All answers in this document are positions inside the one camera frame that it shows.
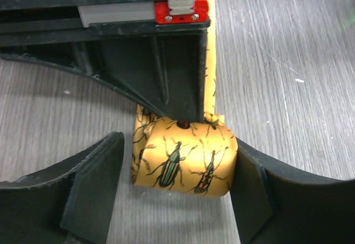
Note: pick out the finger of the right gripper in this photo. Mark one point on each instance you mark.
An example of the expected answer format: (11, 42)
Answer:
(180, 65)

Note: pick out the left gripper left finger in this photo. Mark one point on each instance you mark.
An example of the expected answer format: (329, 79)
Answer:
(69, 202)

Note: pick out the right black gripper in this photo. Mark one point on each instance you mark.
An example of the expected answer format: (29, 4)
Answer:
(132, 67)

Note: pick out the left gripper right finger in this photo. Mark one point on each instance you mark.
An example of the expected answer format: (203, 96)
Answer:
(275, 202)

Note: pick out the yellow beetle print tie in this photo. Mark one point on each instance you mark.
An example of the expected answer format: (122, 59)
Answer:
(189, 157)

